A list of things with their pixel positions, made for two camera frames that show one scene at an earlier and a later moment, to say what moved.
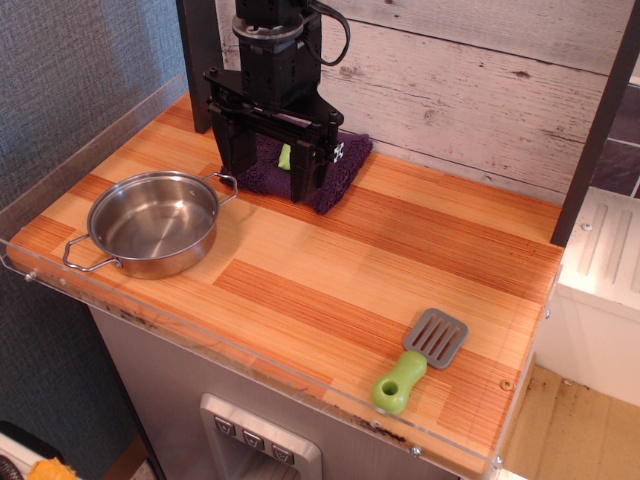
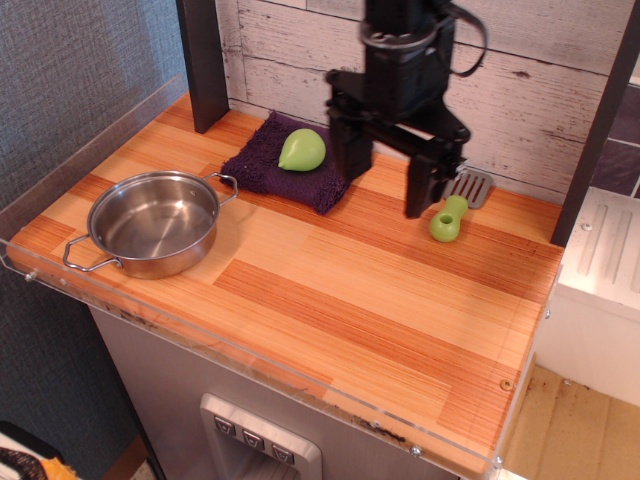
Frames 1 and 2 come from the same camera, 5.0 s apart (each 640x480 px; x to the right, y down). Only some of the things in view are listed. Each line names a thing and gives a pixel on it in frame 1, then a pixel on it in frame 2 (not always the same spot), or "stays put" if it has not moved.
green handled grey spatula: x=436 y=338 to x=468 y=188
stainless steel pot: x=159 y=224 stays put
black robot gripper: x=279 y=80 to x=407 y=76
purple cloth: x=329 y=184 stays put
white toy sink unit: x=591 y=327 stays put
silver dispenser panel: x=246 y=447 stays put
